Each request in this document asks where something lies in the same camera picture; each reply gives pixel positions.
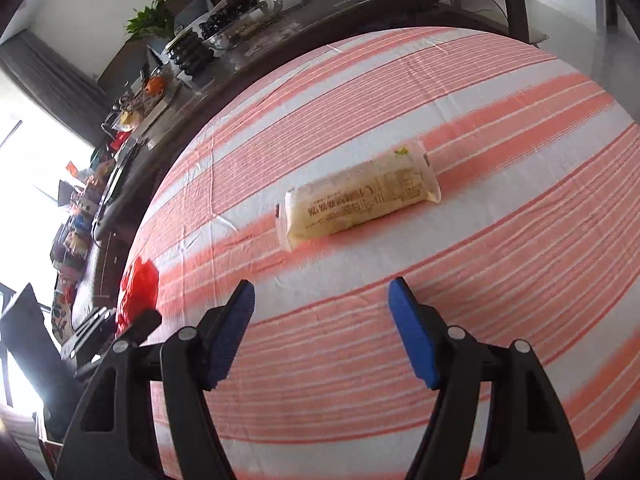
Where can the green potted plant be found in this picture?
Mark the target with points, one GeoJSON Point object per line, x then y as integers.
{"type": "Point", "coordinates": [150, 17]}

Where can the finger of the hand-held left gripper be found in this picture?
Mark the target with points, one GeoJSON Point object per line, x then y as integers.
{"type": "Point", "coordinates": [144, 322]}

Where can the grey laptop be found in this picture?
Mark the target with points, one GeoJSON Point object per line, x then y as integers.
{"type": "Point", "coordinates": [117, 180]}

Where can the red plastic bag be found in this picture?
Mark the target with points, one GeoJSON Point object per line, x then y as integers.
{"type": "Point", "coordinates": [140, 285]}

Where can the grey curtain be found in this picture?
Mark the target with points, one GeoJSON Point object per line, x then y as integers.
{"type": "Point", "coordinates": [45, 80]}

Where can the beige snack packet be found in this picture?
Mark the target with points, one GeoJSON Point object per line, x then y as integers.
{"type": "Point", "coordinates": [350, 200]}

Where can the row of small boxes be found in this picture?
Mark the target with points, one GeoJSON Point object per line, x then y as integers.
{"type": "Point", "coordinates": [75, 225]}

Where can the glass fruit bowl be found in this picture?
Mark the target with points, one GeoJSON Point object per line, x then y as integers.
{"type": "Point", "coordinates": [147, 100]}

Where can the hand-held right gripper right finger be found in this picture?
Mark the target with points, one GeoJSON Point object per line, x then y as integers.
{"type": "Point", "coordinates": [415, 335]}

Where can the orange white striped tablecloth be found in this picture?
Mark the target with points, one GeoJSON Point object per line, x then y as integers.
{"type": "Point", "coordinates": [400, 110]}

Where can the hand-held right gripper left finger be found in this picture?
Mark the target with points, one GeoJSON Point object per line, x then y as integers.
{"type": "Point", "coordinates": [227, 335]}

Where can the glass tray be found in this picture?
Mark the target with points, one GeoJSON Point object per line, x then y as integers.
{"type": "Point", "coordinates": [240, 22]}

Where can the dark ribbed plant pot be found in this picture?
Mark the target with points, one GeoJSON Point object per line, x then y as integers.
{"type": "Point", "coordinates": [190, 52]}

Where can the dark wooden table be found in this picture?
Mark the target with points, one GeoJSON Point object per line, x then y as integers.
{"type": "Point", "coordinates": [300, 35]}

